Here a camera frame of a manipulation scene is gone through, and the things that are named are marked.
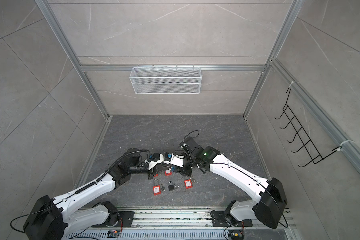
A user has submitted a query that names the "red padlock front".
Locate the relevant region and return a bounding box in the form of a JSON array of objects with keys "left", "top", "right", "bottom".
[{"left": 184, "top": 179, "right": 193, "bottom": 189}]

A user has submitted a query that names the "small black padlock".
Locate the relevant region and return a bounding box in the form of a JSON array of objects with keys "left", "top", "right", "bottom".
[{"left": 168, "top": 181, "right": 176, "bottom": 191}]

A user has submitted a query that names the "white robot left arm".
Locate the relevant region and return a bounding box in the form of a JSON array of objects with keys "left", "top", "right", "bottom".
[{"left": 23, "top": 148, "right": 173, "bottom": 240}]

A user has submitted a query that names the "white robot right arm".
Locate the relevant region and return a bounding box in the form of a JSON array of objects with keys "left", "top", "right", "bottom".
[{"left": 171, "top": 146, "right": 288, "bottom": 229}]

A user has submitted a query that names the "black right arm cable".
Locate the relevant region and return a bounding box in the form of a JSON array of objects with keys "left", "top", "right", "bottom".
[{"left": 179, "top": 129, "right": 289, "bottom": 229}]

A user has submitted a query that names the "aluminium front rail frame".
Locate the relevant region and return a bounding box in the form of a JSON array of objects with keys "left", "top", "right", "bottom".
[{"left": 63, "top": 207, "right": 301, "bottom": 240}]

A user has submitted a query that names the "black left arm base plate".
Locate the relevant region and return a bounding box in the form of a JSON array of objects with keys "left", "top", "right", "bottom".
[{"left": 115, "top": 211, "right": 135, "bottom": 228}]

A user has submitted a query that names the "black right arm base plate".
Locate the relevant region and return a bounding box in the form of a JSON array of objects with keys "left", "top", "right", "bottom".
[{"left": 210, "top": 210, "right": 253, "bottom": 227}]

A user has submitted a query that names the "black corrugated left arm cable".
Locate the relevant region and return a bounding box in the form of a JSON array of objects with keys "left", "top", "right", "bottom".
[{"left": 73, "top": 149, "right": 151, "bottom": 193}]

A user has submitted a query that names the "white wire mesh basket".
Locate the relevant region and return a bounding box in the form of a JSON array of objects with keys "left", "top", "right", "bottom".
[{"left": 130, "top": 67, "right": 202, "bottom": 95}]

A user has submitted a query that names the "black wire hook rack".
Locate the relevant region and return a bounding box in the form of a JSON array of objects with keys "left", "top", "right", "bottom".
[{"left": 274, "top": 88, "right": 344, "bottom": 168}]

